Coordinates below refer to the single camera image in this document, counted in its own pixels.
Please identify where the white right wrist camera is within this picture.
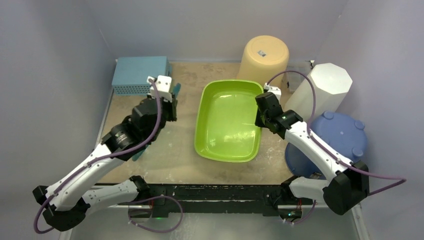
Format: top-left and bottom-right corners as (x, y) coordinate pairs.
(263, 82), (282, 101)

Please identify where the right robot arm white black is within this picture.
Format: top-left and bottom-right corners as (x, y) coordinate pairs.
(255, 91), (370, 215)

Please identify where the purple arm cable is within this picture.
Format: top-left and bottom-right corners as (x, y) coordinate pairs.
(265, 70), (407, 196)
(33, 77), (163, 235)

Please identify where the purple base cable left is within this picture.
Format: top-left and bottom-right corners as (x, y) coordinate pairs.
(127, 195), (184, 234)

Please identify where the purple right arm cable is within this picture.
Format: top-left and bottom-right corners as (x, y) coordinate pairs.
(265, 70), (407, 196)

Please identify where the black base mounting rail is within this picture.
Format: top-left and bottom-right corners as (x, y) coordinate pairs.
(130, 183), (313, 218)

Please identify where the white octagonal large container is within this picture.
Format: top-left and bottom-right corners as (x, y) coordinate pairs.
(283, 63), (353, 122)

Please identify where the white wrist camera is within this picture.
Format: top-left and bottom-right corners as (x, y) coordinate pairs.
(263, 82), (282, 101)
(147, 75), (174, 102)

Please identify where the clear plastic small box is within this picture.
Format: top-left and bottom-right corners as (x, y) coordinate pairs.
(286, 60), (314, 93)

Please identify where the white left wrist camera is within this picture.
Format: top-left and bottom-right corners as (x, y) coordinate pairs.
(147, 75), (174, 102)

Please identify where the light blue perforated basket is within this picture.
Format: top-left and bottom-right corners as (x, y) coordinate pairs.
(112, 56), (173, 96)

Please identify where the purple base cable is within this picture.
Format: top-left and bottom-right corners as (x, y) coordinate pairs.
(127, 195), (184, 234)
(281, 200), (317, 226)

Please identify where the dark green tray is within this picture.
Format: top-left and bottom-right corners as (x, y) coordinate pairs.
(131, 83), (181, 162)

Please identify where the blue round bucket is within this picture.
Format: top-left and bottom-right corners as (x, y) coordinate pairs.
(285, 111), (368, 180)

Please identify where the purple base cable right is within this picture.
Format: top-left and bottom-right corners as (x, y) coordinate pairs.
(281, 200), (317, 226)

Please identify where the lime green tray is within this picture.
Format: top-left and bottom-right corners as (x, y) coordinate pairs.
(194, 79), (263, 163)

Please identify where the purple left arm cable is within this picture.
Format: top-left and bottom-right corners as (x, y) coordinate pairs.
(33, 77), (163, 235)

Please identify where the cream printed bucket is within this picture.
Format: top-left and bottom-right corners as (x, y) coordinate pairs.
(236, 35), (290, 86)

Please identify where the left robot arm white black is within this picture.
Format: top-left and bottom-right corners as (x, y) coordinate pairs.
(32, 94), (178, 234)

